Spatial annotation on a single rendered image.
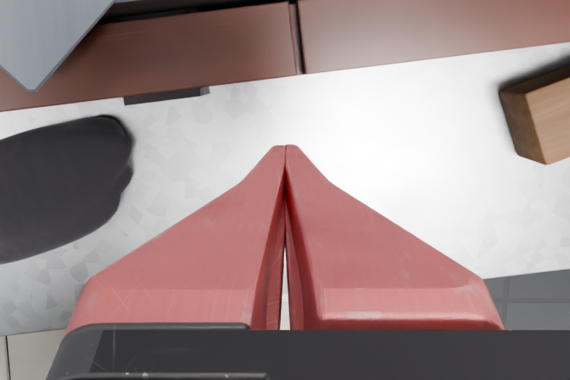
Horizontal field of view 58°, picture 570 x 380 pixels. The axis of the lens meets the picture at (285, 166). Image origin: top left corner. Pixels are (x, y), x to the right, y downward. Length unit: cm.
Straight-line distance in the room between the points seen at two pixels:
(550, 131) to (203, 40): 27
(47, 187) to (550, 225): 43
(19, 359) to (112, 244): 61
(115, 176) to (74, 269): 10
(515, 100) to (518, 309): 96
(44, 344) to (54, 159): 63
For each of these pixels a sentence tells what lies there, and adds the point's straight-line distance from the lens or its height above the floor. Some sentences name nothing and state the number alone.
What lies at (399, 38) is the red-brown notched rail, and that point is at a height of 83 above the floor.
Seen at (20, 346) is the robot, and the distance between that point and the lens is 106.
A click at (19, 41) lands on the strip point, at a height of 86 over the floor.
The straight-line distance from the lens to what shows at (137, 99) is 35.
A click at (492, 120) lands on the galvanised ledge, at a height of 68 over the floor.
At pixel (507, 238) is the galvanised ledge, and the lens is 50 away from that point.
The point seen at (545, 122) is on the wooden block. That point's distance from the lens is 44.
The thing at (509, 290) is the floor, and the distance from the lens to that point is 133.
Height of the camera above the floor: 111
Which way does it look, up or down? 80 degrees down
